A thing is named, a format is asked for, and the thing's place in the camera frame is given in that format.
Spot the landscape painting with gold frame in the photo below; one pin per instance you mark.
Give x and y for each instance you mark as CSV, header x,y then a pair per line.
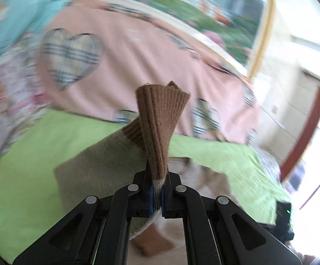
x,y
237,30

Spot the brown wooden door frame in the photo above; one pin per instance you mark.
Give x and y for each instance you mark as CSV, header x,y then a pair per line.
x,y
303,140

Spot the turquoise floral blanket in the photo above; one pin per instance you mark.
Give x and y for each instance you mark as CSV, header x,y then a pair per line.
x,y
19,16

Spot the pink floral fabric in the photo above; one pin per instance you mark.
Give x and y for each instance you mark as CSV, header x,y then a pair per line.
x,y
22,96

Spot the light green bed sheet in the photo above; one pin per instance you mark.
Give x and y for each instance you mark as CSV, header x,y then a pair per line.
x,y
29,199

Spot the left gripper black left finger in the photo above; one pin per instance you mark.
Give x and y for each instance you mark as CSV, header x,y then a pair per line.
x,y
96,230

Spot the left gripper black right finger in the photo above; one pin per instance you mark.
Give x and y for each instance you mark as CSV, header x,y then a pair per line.
x,y
217,231

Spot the beige knit sweater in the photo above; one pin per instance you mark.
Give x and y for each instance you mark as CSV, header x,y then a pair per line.
x,y
111,163

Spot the pink quilt with plaid hearts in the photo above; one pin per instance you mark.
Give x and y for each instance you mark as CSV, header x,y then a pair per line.
x,y
93,56

